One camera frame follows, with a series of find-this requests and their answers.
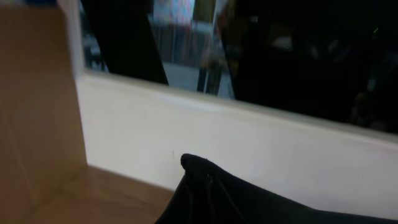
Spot black t-shirt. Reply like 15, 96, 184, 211
157, 154, 391, 224

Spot window with dark glass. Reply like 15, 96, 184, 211
80, 0, 397, 133

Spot light wooden side panel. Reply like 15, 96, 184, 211
1, 7, 86, 223

